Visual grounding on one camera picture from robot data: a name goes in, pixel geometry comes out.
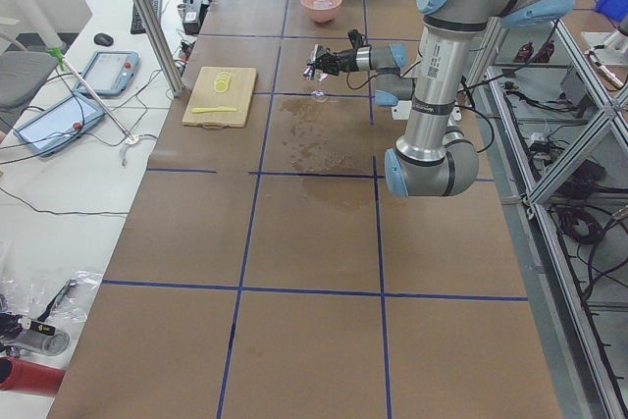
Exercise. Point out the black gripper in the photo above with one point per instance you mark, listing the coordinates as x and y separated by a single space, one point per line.
344 60

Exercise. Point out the steel double jigger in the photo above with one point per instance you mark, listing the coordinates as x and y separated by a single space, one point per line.
312 70

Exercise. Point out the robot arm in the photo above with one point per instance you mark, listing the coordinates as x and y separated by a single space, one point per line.
433 157

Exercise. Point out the clear wine glass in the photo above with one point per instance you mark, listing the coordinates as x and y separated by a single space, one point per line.
318 93

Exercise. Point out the clear ice cubes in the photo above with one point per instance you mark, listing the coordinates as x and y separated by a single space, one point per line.
322 5

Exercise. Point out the pink bowl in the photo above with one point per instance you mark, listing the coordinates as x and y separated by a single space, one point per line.
321 11

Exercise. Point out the bamboo cutting board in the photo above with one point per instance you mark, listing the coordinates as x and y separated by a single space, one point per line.
239 95

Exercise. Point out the yellow plastic knife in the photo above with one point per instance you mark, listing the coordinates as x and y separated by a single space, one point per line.
219 109

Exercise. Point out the black box device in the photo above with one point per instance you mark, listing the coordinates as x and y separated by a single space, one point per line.
194 12

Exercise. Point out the metal grabber stick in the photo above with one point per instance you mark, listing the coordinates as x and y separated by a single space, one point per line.
130 138

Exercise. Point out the blue teach pendant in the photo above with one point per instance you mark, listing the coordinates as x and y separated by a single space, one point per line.
109 73
57 127

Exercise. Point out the black computer mouse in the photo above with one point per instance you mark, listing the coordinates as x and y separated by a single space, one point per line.
103 39

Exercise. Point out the grey office chair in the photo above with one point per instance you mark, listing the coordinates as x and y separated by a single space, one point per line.
22 74

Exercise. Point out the plastic bag with parts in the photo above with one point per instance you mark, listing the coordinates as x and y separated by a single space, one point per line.
43 311

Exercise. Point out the red cylinder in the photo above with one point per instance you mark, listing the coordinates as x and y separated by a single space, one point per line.
21 376

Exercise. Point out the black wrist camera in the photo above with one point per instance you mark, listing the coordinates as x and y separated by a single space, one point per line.
356 38

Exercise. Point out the aluminium frame post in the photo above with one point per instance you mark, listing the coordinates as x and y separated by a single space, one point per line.
158 42

